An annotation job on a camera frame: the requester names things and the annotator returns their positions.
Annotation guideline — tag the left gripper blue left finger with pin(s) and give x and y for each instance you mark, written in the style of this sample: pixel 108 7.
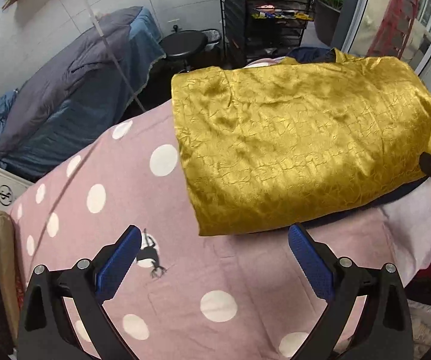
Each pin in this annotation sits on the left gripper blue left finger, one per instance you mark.
pixel 45 329

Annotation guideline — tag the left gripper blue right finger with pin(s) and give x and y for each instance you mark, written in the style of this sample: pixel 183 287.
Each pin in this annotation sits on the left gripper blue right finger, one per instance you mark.
pixel 384 329

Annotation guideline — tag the gold satin jacket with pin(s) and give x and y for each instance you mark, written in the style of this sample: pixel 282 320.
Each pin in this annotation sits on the gold satin jacket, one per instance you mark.
pixel 265 147

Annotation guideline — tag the pink polka dot bedsheet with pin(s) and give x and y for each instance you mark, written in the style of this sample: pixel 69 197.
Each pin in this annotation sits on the pink polka dot bedsheet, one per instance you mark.
pixel 187 296

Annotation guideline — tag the navy blue folded garment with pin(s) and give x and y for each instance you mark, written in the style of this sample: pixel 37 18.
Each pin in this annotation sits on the navy blue folded garment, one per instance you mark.
pixel 311 54

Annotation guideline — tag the grey blue duvet bed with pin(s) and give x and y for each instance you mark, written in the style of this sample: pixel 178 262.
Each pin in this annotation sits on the grey blue duvet bed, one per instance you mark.
pixel 76 96

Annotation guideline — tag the black round stool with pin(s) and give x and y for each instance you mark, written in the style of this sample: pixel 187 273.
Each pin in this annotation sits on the black round stool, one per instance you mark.
pixel 181 46

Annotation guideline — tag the black wire shelf rack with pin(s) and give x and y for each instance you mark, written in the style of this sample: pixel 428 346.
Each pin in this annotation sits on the black wire shelf rack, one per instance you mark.
pixel 258 29

